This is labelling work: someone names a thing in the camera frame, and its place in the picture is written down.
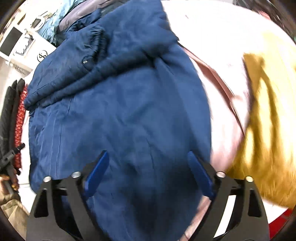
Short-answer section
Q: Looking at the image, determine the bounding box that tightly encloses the olive khaki garment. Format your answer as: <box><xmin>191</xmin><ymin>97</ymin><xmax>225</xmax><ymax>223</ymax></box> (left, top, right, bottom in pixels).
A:
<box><xmin>1</xmin><ymin>193</ymin><xmax>30</xmax><ymax>239</ymax></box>

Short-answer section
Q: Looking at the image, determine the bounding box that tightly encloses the white appliance with screen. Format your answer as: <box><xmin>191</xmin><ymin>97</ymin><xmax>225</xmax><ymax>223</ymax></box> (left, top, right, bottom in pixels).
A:
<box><xmin>1</xmin><ymin>8</ymin><xmax>56</xmax><ymax>72</ymax></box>

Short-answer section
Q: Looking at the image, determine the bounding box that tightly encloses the grey and teal clothes pile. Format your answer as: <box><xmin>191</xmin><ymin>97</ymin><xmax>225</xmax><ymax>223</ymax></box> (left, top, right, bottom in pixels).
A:
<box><xmin>38</xmin><ymin>1</ymin><xmax>126</xmax><ymax>47</ymax></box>

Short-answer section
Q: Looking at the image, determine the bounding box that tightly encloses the red black patterned garment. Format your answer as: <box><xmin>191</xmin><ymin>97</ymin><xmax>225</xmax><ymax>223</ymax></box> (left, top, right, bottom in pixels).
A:
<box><xmin>12</xmin><ymin>84</ymin><xmax>30</xmax><ymax>170</ymax></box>

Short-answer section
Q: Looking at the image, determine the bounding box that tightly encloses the pink bed sheet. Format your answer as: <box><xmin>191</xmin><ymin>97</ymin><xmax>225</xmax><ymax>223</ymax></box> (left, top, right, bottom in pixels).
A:
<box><xmin>162</xmin><ymin>1</ymin><xmax>294</xmax><ymax>173</ymax></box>

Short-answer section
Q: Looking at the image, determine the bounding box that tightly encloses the mustard yellow garment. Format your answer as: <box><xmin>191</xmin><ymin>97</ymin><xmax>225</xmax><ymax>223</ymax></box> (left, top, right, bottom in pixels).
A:
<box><xmin>227</xmin><ymin>34</ymin><xmax>296</xmax><ymax>208</ymax></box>

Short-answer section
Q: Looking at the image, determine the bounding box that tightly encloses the red cloth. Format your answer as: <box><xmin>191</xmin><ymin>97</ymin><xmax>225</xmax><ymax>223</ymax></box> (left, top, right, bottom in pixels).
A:
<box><xmin>269</xmin><ymin>209</ymin><xmax>293</xmax><ymax>238</ymax></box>

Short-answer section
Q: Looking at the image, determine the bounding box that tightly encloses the navy blue jacket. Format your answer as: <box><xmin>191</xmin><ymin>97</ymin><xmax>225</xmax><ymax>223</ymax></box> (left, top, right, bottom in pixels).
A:
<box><xmin>25</xmin><ymin>1</ymin><xmax>211</xmax><ymax>240</ymax></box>

